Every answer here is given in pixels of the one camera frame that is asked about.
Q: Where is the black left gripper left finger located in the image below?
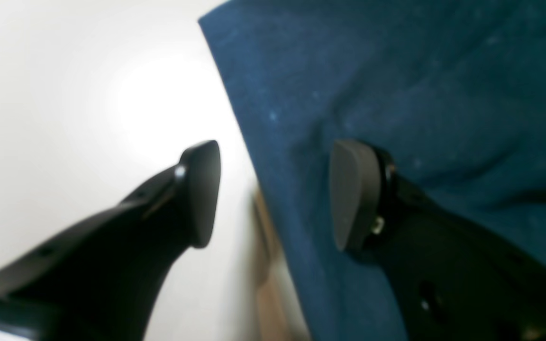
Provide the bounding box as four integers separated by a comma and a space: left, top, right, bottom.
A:
0, 140, 221, 341

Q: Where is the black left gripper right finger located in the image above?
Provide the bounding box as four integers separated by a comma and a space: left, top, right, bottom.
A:
329, 139, 546, 341

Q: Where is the dark blue T-shirt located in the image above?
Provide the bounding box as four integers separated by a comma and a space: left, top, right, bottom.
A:
199, 0, 546, 341

